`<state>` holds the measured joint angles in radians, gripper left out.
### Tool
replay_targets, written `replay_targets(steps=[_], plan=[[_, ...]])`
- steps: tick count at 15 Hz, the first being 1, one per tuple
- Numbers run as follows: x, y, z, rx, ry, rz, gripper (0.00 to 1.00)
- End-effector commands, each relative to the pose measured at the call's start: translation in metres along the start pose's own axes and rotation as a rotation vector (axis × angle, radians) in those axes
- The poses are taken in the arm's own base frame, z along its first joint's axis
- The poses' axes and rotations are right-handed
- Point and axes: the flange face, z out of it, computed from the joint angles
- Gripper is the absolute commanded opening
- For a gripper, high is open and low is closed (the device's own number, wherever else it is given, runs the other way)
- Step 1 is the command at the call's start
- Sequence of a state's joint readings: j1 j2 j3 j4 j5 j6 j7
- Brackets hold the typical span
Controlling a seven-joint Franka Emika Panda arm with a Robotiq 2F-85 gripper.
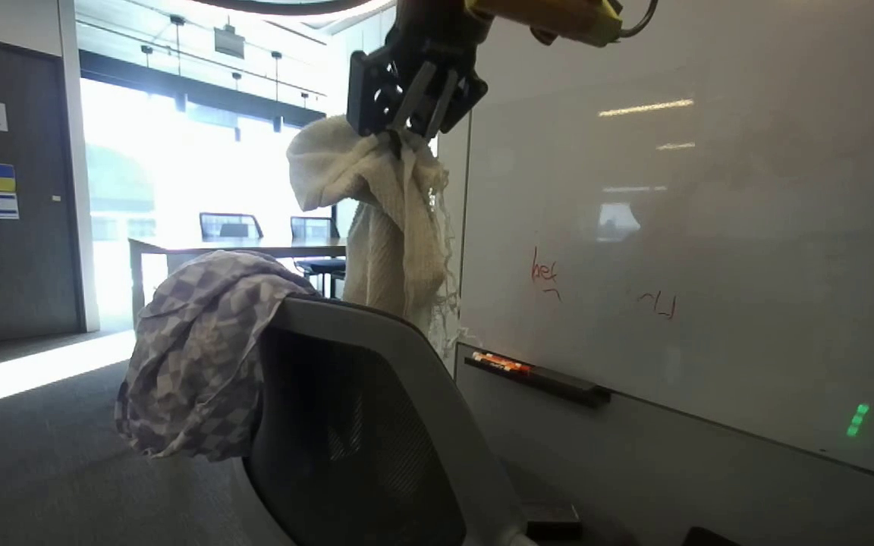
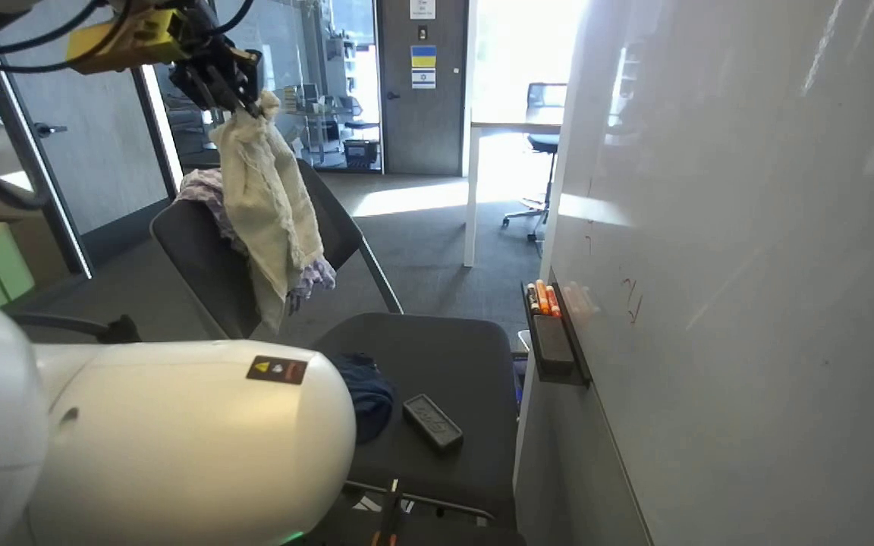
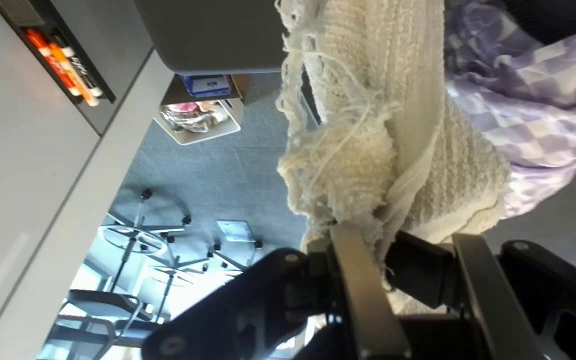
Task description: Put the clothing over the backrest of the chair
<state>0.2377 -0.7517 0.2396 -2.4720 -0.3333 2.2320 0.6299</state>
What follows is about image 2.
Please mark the blue office chair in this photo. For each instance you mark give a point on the blue office chair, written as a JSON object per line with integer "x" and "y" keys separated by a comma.
{"x": 543, "y": 140}

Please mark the dark blue clothing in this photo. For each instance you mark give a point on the dark blue clothing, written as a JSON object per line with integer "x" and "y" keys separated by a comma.
{"x": 367, "y": 394}

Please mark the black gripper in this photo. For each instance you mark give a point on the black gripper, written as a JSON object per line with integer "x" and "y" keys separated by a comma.
{"x": 203, "y": 62}

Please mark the white table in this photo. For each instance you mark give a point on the white table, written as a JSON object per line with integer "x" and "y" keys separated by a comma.
{"x": 471, "y": 200}

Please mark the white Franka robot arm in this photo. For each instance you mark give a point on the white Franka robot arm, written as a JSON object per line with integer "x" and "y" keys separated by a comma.
{"x": 153, "y": 443}

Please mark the whiteboard eraser block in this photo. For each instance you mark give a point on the whiteboard eraser block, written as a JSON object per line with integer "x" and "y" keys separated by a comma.
{"x": 433, "y": 419}

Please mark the blue yellow door sign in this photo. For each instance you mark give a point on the blue yellow door sign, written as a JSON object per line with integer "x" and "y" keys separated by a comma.
{"x": 422, "y": 68}

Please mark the cream white cloth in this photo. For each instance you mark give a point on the cream white cloth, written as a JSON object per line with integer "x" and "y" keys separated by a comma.
{"x": 266, "y": 200}

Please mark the large whiteboard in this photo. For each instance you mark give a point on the large whiteboard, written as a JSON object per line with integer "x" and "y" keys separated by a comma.
{"x": 759, "y": 253}

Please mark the dark grey door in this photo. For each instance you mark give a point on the dark grey door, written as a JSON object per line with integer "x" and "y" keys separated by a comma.
{"x": 446, "y": 111}

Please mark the white paper door sign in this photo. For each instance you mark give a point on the white paper door sign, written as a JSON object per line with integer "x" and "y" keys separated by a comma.
{"x": 422, "y": 6}

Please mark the thin metal rod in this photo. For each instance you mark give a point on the thin metal rod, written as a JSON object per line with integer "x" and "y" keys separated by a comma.
{"x": 446, "y": 503}

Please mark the glass partition frame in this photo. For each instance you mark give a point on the glass partition frame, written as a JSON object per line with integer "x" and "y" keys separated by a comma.
{"x": 33, "y": 156}

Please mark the black marker tray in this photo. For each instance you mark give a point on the black marker tray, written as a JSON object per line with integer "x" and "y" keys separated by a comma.
{"x": 554, "y": 349}

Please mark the lab equipment cart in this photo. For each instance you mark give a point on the lab equipment cart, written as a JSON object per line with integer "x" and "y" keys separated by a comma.
{"x": 363, "y": 152}

